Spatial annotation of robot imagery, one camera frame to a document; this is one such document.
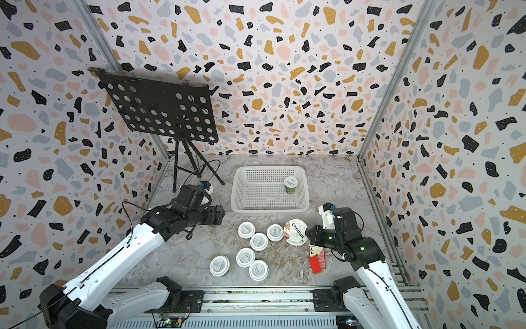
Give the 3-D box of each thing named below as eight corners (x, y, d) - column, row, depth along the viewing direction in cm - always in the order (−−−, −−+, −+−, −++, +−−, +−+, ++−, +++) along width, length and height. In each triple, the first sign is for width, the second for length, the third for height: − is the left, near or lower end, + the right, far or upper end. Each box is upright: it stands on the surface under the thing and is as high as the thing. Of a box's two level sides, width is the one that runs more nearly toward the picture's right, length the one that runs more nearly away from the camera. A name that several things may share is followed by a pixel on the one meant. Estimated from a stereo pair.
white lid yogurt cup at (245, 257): (237, 271, 83) (234, 265, 77) (239, 254, 87) (237, 247, 81) (254, 271, 83) (253, 265, 77) (255, 254, 87) (254, 247, 81)
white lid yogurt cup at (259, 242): (248, 248, 88) (247, 241, 83) (258, 236, 92) (258, 229, 86) (260, 258, 86) (260, 252, 80) (270, 246, 89) (270, 239, 84)
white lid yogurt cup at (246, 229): (238, 243, 90) (236, 236, 84) (240, 229, 94) (238, 221, 88) (255, 243, 90) (253, 236, 84) (255, 229, 95) (254, 221, 89)
